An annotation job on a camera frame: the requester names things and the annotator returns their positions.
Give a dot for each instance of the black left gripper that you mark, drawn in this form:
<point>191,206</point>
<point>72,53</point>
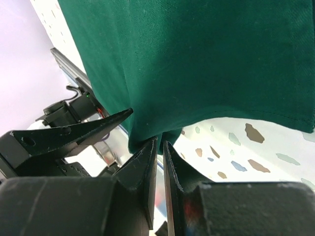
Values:
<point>42,153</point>

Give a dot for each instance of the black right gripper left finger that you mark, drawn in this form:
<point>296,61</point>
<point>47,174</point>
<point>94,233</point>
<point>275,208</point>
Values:
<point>118,205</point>

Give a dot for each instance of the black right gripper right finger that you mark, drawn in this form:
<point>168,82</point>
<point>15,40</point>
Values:
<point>198,206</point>

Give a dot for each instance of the dark green surgical cloth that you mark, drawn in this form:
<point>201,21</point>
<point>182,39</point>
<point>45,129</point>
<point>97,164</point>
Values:
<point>179,62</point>

